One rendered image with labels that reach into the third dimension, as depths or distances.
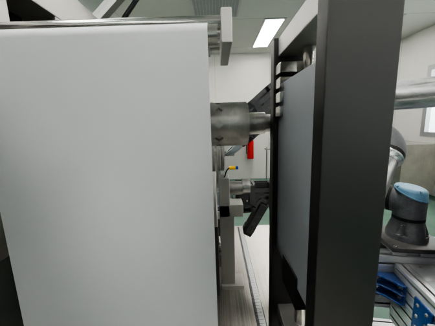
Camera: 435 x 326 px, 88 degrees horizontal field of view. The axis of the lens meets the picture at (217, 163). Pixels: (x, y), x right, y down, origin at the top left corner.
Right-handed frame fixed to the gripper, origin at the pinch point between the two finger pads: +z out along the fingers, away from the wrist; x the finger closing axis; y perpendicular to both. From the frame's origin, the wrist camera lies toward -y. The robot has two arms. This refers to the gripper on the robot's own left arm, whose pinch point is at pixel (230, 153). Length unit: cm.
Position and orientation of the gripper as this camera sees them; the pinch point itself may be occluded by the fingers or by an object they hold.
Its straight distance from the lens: 61.7
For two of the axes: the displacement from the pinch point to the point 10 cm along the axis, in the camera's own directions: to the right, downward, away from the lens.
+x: 0.0, 1.7, -9.9
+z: -7.5, 6.6, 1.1
